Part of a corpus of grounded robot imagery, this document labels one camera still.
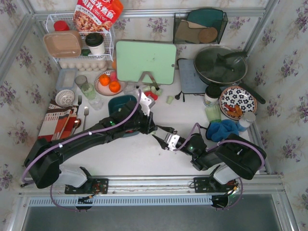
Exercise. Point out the brown plastic lunch box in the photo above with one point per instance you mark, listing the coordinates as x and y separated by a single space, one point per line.
63 44

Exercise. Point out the grey induction cooker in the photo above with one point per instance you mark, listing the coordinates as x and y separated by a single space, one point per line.
189 78

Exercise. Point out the white cup black lid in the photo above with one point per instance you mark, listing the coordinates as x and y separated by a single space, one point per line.
95 42

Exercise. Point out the white strainer basket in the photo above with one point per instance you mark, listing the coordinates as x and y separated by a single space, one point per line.
65 98

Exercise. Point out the clear glass tumbler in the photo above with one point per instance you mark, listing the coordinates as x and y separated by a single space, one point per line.
96 103

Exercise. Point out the black pan with glass lid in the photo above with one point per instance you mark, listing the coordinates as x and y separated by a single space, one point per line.
223 66

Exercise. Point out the red capped jar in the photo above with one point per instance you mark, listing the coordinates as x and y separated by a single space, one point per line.
61 26

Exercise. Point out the egg tray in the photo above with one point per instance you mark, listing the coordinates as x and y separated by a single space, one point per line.
81 65

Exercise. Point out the teal plastic storage basket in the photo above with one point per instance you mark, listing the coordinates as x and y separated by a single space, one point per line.
117 103

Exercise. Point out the green coffee capsule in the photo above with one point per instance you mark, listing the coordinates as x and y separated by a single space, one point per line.
169 99

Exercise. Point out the blue jar silver lid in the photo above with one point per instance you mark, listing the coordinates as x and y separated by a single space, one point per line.
245 121

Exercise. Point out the green glass cup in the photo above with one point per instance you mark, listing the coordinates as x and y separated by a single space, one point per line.
86 88

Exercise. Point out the black power plug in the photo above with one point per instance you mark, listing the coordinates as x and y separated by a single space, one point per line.
177 97

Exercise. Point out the floral patterned plate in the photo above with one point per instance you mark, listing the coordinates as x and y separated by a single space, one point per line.
235 101

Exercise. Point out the pink bowl with oranges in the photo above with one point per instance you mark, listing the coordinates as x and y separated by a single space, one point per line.
107 84

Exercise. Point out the green glass bottle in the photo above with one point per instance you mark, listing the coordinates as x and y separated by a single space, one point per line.
213 113

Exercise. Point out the white wire rack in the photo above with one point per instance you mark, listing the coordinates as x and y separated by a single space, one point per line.
109 38

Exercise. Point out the blue cloth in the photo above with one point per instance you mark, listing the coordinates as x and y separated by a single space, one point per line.
217 131

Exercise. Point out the striped kitchen towel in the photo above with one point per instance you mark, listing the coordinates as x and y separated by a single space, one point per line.
58 122

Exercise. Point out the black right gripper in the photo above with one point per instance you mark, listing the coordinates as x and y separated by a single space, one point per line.
181 142

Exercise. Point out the clear container blue lid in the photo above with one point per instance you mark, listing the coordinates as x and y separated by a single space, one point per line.
66 79

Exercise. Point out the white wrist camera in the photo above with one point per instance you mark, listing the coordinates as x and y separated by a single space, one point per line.
171 141
146 104

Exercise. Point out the black mesh organizer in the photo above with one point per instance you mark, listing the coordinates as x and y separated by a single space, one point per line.
201 26

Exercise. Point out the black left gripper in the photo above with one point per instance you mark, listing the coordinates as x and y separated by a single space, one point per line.
151 122

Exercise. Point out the silver fork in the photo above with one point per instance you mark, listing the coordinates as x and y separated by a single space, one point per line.
79 102
86 113

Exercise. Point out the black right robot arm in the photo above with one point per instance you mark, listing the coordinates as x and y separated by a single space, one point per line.
234 157

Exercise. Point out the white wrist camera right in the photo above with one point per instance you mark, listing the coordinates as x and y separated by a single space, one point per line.
171 141

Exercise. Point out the white jar black lid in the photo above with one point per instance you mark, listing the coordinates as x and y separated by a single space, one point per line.
212 95

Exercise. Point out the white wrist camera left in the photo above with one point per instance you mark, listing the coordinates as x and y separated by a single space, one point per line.
146 104

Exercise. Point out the green cutting board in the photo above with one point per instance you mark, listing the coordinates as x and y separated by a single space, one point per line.
135 57

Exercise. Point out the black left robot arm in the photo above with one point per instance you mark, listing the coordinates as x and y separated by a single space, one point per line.
45 157

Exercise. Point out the red snack bag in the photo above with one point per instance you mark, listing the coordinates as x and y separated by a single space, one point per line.
96 15

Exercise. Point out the rose gold spoon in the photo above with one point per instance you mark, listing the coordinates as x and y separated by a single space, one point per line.
77 124

